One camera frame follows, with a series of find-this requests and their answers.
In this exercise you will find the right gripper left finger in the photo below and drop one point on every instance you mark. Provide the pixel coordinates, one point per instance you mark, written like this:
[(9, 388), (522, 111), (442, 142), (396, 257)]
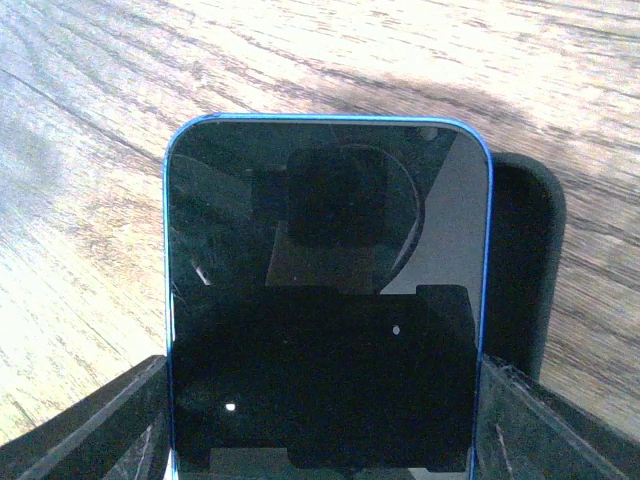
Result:
[(120, 431)]

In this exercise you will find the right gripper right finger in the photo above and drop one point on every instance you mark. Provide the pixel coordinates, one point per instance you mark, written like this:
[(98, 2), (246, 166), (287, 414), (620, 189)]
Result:
[(526, 431)]

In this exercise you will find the blue smartphone black screen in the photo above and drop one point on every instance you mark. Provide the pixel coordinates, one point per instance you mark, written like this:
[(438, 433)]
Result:
[(326, 284)]

